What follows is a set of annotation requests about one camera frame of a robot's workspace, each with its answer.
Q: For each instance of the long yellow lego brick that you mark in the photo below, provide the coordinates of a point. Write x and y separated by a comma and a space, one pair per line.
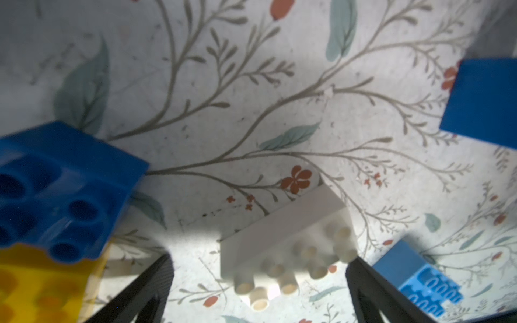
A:
35, 288

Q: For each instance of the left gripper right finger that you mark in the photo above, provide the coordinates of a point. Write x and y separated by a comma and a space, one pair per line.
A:
374, 297

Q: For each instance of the white lego brick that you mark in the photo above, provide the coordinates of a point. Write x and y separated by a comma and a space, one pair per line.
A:
298, 242

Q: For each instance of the floral table mat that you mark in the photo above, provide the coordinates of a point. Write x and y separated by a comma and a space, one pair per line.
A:
240, 107

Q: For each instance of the light blue long lego brick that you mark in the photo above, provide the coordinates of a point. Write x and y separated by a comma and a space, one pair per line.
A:
418, 280

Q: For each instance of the dark blue square lego brick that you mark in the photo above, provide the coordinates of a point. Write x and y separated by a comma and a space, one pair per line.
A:
64, 191

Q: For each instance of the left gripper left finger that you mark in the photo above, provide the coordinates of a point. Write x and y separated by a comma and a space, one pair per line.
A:
144, 300

